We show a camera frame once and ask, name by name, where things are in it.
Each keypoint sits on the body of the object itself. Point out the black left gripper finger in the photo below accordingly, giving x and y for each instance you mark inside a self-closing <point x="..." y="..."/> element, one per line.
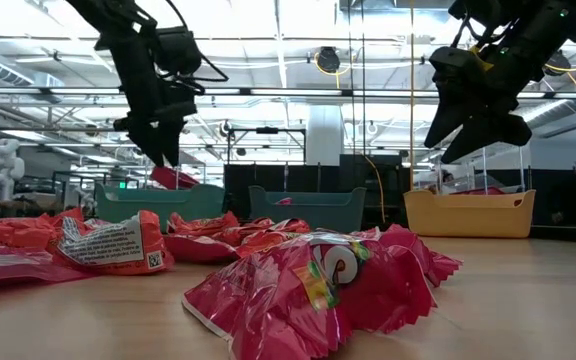
<point x="174" y="140"/>
<point x="150" y="142"/>

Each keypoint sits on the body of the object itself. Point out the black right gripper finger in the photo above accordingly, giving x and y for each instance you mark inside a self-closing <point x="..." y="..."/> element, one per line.
<point x="448" y="125"/>
<point x="498" y="131"/>

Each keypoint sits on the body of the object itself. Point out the pink Twizzlers candy pack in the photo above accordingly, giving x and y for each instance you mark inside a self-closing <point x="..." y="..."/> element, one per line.
<point x="198" y="247"/>

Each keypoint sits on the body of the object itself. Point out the red Skittles candy pack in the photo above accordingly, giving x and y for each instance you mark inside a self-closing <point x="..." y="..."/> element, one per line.
<point x="423" y="255"/>
<point x="278" y="305"/>
<point x="285" y="201"/>

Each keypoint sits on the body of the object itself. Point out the red Twizzlers candy pack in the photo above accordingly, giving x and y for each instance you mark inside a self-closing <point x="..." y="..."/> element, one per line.
<point x="8" y="265"/>

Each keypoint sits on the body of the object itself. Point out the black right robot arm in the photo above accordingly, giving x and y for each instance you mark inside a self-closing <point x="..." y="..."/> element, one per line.
<point x="553" y="30"/>

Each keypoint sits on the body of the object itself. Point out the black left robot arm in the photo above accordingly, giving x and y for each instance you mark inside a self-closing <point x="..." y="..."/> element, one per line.
<point x="103" y="12"/>

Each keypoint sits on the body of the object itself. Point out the yellow label tag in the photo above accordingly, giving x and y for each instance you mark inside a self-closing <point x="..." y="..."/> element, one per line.
<point x="482" y="57"/>

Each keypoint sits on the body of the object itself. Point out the red plastic tote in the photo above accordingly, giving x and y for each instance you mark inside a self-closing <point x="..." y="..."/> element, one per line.
<point x="173" y="179"/>

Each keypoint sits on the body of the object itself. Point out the red flat object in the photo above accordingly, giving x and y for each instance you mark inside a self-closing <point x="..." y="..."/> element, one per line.
<point x="478" y="190"/>

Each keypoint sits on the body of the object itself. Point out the teal green plastic bin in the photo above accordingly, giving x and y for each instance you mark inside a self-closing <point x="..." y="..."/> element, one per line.
<point x="168" y="207"/>

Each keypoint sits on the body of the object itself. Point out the black partition panel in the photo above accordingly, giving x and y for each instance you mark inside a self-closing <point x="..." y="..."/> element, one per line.
<point x="540" y="195"/>
<point x="268" y="177"/>

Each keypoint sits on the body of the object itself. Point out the yellow plastic bin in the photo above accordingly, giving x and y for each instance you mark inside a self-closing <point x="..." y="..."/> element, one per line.
<point x="468" y="215"/>

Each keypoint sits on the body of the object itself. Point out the white building column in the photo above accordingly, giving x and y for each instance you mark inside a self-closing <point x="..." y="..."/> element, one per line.
<point x="324" y="135"/>

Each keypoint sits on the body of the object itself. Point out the white robot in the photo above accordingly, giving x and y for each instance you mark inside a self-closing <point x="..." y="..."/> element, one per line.
<point x="3" y="167"/>

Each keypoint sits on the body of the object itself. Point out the slate blue plastic bin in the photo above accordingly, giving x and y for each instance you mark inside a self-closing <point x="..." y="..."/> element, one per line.
<point x="318" y="212"/>

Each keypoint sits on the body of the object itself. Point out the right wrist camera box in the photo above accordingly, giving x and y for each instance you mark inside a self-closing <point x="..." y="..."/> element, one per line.
<point x="453" y="67"/>

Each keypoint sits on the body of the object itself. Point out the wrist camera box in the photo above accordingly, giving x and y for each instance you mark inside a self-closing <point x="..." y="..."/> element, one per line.
<point x="453" y="67"/>
<point x="178" y="50"/>

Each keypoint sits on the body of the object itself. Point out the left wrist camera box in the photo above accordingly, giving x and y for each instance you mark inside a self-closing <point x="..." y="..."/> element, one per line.
<point x="178" y="50"/>

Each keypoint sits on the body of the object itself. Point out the black metal gantry frame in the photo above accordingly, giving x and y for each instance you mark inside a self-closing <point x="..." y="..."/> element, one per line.
<point x="267" y="130"/>

